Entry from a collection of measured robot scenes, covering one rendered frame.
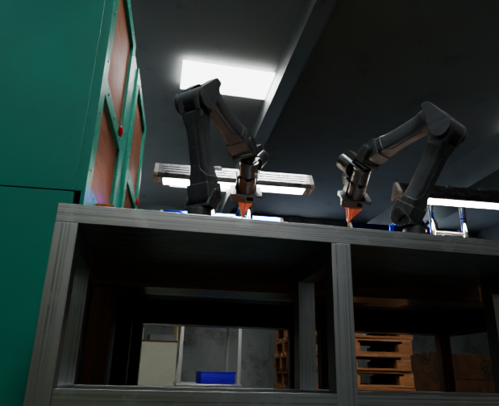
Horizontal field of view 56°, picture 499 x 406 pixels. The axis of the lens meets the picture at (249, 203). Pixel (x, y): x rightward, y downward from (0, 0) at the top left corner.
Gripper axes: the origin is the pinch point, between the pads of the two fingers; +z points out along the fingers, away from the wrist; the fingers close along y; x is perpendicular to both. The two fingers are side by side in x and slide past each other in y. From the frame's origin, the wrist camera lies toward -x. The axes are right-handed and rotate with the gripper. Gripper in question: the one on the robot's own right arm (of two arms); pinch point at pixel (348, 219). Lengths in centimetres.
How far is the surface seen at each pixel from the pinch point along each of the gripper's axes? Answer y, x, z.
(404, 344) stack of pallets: -145, -155, 217
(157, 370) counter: 79, -323, 455
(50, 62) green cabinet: 101, -22, -37
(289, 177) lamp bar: 15.5, -31.0, 1.1
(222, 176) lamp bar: 42, -29, 2
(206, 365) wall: -13, -591, 750
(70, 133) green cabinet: 91, -4, -21
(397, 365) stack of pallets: -137, -140, 227
